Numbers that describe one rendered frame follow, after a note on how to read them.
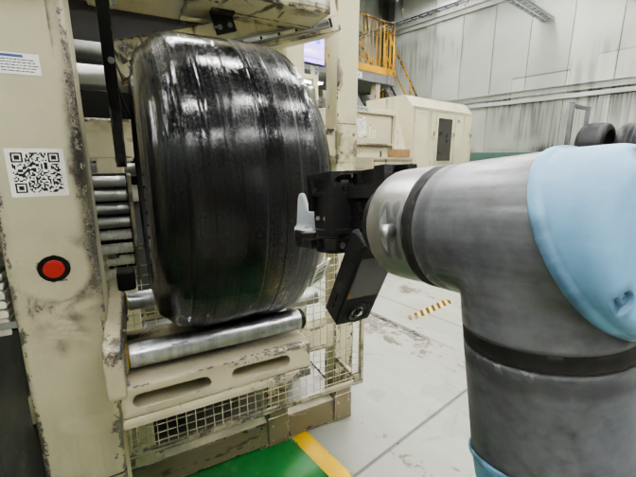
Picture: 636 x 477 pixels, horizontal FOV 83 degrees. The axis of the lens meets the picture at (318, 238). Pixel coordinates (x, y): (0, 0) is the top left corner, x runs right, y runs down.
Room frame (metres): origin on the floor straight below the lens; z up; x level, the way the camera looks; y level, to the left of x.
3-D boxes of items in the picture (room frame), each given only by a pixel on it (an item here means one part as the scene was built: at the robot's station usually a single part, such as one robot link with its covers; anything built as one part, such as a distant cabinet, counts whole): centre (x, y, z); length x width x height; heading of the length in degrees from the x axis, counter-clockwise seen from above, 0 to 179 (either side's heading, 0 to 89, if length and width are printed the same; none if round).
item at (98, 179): (1.01, 0.63, 1.05); 0.20 x 0.15 x 0.30; 118
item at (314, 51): (4.57, 0.16, 2.60); 0.60 x 0.05 x 0.55; 129
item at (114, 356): (0.69, 0.42, 0.90); 0.40 x 0.03 x 0.10; 28
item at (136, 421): (0.78, 0.26, 0.80); 0.37 x 0.36 x 0.02; 28
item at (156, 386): (0.65, 0.19, 0.83); 0.36 x 0.09 x 0.06; 118
